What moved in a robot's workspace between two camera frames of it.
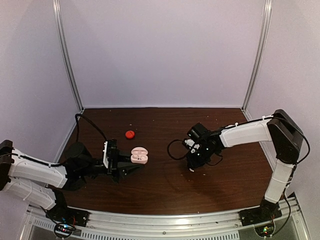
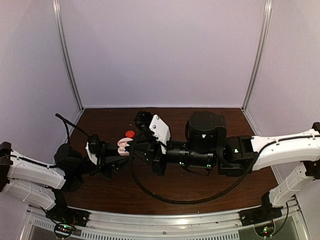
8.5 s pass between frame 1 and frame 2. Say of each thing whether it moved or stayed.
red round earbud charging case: stayed
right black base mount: stayed
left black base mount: stayed
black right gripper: moved
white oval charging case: moved
